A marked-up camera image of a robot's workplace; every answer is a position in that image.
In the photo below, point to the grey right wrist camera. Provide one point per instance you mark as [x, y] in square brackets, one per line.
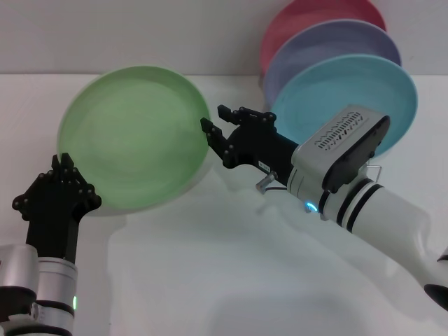
[343, 147]

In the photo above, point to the green plate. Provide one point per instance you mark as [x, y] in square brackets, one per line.
[133, 140]

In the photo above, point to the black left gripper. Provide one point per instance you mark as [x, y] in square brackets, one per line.
[52, 227]

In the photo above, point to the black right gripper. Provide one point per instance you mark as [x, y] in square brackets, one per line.
[262, 147]

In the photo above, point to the red plate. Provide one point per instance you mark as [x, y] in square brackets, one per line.
[297, 21]

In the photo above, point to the purple plate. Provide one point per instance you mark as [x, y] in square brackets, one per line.
[332, 42]

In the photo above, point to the blue plate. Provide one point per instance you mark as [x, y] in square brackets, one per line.
[332, 87]

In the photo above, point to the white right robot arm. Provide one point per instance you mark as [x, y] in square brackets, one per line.
[385, 217]

